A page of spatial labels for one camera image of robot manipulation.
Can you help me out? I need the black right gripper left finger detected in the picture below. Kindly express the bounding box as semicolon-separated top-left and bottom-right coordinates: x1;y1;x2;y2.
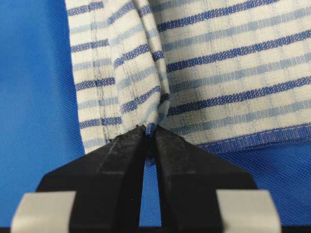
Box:
10;126;147;233

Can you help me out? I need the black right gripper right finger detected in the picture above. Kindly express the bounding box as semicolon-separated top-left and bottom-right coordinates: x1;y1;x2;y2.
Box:
151;126;281;233

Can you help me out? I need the blue white striped towel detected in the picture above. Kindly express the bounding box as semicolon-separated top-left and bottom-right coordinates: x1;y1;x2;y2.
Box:
66;0;311;153

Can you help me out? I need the blue table cloth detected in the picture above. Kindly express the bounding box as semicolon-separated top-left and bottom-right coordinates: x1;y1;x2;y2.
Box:
0;0;311;227

